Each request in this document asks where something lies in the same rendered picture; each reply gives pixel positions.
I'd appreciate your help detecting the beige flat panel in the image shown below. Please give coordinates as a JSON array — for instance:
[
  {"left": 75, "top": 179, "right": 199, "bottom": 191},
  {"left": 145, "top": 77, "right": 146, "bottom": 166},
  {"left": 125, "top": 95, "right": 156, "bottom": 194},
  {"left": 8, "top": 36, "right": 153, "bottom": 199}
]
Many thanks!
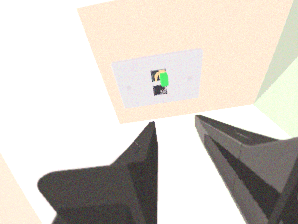
[{"left": 76, "top": 0, "right": 293, "bottom": 124}]

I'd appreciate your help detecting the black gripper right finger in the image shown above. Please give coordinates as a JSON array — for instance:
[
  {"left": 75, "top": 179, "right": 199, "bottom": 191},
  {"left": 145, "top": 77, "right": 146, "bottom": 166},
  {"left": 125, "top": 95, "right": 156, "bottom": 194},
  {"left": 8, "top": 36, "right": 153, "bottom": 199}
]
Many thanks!
[{"left": 195, "top": 114, "right": 298, "bottom": 224}]

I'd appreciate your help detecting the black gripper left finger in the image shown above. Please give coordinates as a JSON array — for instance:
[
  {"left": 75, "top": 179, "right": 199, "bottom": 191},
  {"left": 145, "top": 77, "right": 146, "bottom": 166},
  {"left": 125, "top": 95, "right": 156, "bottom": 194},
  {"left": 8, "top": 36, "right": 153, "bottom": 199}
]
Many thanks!
[{"left": 37, "top": 121, "right": 159, "bottom": 224}]

